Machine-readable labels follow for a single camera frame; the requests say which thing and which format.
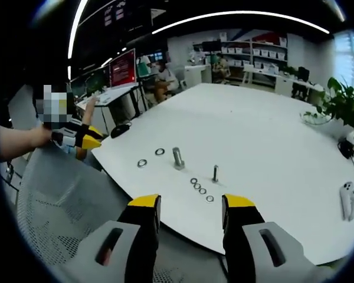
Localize dark screen monitor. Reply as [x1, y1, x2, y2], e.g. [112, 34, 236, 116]
[70, 68, 110, 97]

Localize red screen monitor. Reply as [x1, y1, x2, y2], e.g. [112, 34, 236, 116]
[109, 48, 136, 88]

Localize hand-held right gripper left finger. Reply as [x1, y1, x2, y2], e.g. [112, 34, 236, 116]
[61, 193, 162, 283]

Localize curved ceiling light strip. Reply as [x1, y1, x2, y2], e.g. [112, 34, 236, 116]
[67, 0, 89, 81]
[151, 11, 331, 35]

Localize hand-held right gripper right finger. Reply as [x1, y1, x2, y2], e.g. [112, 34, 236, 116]
[221, 193, 328, 283]

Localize green potted plant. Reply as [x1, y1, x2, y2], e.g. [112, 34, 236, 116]
[300, 76, 354, 139]

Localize grey mesh chair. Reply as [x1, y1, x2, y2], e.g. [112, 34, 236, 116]
[16, 144, 228, 283]

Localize white shelf with bins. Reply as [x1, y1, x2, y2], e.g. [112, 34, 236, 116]
[219, 31, 289, 86]

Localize black computer mouse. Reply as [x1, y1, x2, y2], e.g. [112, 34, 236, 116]
[110, 123, 133, 139]

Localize large threaded stud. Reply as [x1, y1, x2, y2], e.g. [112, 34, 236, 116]
[172, 146, 186, 171]

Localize white office desk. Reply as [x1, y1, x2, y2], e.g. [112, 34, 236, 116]
[76, 83, 150, 130]

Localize black power plug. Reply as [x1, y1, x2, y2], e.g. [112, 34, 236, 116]
[337, 139, 354, 159]

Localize white handheld controller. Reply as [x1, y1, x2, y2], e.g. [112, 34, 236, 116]
[339, 181, 354, 222]

